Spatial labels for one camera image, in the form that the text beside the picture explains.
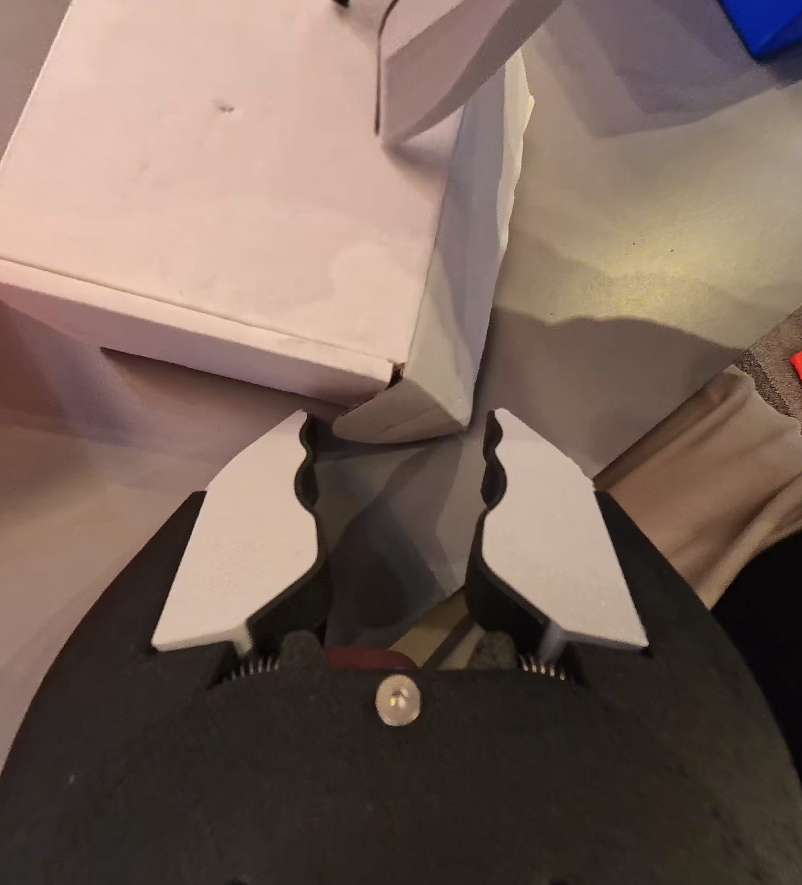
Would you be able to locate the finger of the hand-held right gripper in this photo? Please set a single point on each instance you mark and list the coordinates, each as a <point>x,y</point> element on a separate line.
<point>442,55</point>

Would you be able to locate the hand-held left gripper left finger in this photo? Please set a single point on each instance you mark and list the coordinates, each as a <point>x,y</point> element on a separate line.
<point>235,553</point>

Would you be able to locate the white cardboard box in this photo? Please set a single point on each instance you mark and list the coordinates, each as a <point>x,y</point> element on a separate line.
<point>200,207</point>

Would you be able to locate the person's black top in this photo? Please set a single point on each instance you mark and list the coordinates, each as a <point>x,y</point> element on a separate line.
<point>788,657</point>

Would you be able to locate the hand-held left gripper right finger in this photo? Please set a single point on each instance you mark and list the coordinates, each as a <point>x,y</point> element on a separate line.
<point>553,553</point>

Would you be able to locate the blue plastic bin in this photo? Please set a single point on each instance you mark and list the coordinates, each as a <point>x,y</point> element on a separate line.
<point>788,24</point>

